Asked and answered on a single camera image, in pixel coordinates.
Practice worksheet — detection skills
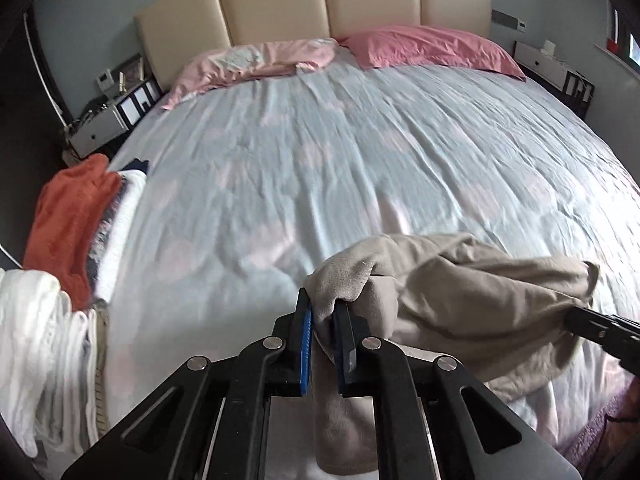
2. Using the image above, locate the beige garment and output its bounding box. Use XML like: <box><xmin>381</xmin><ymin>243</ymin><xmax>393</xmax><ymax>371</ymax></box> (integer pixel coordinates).
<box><xmin>303</xmin><ymin>233</ymin><xmax>599</xmax><ymax>476</ymax></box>

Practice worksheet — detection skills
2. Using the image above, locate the white folded clothes stack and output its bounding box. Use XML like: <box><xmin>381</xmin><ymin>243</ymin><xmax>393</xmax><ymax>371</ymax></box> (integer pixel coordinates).
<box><xmin>1</xmin><ymin>270</ymin><xmax>99</xmax><ymax>458</ymax></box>

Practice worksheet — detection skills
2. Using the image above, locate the light blue bed sheet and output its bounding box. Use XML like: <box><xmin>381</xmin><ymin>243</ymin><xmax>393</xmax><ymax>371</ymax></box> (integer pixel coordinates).
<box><xmin>105</xmin><ymin>52</ymin><xmax>639</xmax><ymax>422</ymax></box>

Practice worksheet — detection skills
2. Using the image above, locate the striped olive folded cloth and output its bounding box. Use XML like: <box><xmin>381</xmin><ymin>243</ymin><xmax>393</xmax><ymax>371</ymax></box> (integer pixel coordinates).
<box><xmin>92</xmin><ymin>299</ymin><xmax>110</xmax><ymax>438</ymax></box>

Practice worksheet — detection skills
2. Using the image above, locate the floral dark folded cloth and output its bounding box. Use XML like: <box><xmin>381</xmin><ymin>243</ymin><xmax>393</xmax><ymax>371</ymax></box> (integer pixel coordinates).
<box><xmin>86</xmin><ymin>193</ymin><xmax>122</xmax><ymax>301</ymax></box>

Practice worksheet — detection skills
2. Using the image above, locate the white folded cloth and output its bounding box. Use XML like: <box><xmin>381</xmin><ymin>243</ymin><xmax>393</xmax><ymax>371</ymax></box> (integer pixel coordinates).
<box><xmin>100</xmin><ymin>162</ymin><xmax>146</xmax><ymax>302</ymax></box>

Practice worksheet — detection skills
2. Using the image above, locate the orange fluffy towel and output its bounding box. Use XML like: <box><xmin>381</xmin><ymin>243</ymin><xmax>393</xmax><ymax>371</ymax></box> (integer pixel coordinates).
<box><xmin>22</xmin><ymin>154</ymin><xmax>122</xmax><ymax>311</ymax></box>

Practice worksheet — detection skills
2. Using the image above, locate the right white nightstand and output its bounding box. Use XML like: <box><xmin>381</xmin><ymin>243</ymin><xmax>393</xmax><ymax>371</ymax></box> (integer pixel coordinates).
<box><xmin>513</xmin><ymin>41</ymin><xmax>596</xmax><ymax>120</ymax></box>

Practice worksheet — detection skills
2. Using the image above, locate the white nightstand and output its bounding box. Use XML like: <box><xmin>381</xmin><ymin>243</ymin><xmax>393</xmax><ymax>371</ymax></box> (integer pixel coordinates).
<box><xmin>68</xmin><ymin>77</ymin><xmax>162</xmax><ymax>158</ymax></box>
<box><xmin>513</xmin><ymin>41</ymin><xmax>596</xmax><ymax>120</ymax></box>

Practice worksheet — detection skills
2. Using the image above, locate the left white nightstand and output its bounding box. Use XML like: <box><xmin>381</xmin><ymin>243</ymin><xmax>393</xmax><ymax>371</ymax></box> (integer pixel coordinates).
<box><xmin>68</xmin><ymin>77</ymin><xmax>162</xmax><ymax>158</ymax></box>

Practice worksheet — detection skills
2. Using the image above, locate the light pink pillow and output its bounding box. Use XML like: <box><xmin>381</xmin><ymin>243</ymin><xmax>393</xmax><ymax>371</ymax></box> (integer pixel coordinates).
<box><xmin>162</xmin><ymin>38</ymin><xmax>340</xmax><ymax>110</ymax></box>

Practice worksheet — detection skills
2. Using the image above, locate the dark pink pillow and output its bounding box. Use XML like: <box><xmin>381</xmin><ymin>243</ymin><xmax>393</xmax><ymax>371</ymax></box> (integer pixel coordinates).
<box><xmin>338</xmin><ymin>25</ymin><xmax>526</xmax><ymax>81</ymax></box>

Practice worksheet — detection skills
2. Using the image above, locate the cream padded headboard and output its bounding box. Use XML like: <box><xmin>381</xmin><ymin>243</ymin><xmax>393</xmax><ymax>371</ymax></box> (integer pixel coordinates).
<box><xmin>134</xmin><ymin>0</ymin><xmax>491</xmax><ymax>90</ymax></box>

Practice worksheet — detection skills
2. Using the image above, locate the picture frame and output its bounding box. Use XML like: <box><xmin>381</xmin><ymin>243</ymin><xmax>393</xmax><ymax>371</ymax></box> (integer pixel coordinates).
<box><xmin>116</xmin><ymin>53</ymin><xmax>145</xmax><ymax>88</ymax></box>

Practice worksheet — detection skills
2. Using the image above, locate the wall thermostat panel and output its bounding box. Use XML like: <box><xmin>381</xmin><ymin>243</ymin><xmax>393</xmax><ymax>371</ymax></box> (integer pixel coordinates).
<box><xmin>96</xmin><ymin>70</ymin><xmax>115</xmax><ymax>94</ymax></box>

